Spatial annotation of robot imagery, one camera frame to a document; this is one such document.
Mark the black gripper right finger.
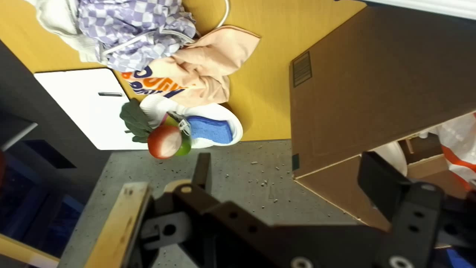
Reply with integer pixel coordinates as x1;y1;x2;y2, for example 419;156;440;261
357;150;443;268

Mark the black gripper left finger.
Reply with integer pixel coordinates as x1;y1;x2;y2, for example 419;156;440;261
170;151;300;268

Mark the white orange plastic bag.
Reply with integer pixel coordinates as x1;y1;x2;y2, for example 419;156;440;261
434;111;476;193

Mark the blue sponge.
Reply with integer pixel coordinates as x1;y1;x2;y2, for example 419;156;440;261
186;114;235;145

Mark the red toy apple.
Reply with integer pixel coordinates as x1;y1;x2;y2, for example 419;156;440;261
146;123;193;160

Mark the white bowl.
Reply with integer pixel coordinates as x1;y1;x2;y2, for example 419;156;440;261
138;92;245;150

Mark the long wooden desk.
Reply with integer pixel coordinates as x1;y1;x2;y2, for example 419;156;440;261
82;181;152;268

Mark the brown cardboard box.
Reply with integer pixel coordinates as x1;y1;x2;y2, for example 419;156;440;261
289;5;476;235

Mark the green toy broccoli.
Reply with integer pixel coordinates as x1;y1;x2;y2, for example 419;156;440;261
117;96;156;144

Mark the white board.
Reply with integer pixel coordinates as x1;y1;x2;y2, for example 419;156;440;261
33;66;152;151

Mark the purple checkered cloth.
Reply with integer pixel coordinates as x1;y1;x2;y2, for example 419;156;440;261
76;0;199;74

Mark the white cloth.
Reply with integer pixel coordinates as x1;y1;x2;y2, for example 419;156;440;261
25;0;103;65

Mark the white cord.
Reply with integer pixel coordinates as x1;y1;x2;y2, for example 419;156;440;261
216;0;233;29

